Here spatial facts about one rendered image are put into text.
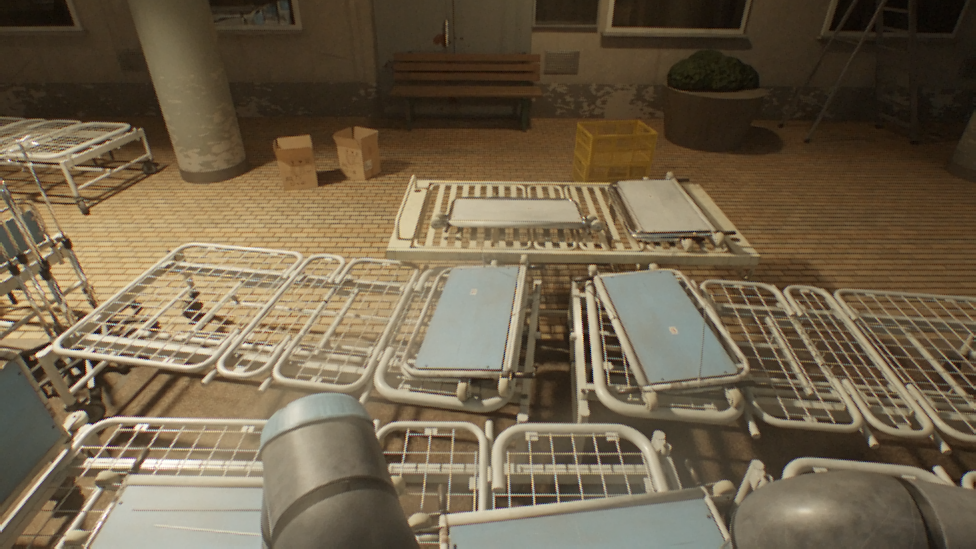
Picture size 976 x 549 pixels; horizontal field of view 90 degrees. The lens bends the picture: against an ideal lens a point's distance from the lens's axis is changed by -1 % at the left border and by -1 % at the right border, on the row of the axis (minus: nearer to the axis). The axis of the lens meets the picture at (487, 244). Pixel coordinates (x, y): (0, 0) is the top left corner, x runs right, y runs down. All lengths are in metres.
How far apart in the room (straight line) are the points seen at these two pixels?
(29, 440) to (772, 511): 1.99
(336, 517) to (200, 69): 4.83
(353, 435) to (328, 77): 6.57
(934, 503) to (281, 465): 0.59
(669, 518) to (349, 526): 1.17
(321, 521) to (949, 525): 0.53
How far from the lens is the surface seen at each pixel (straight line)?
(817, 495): 0.61
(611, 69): 6.87
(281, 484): 0.53
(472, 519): 1.47
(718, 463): 2.55
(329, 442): 0.53
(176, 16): 5.07
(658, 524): 1.54
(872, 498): 0.60
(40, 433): 2.16
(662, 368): 2.03
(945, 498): 0.64
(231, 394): 2.86
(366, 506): 0.49
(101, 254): 4.55
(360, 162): 4.90
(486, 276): 2.36
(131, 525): 1.79
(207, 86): 5.18
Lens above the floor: 1.89
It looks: 30 degrees down
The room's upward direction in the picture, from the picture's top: 1 degrees clockwise
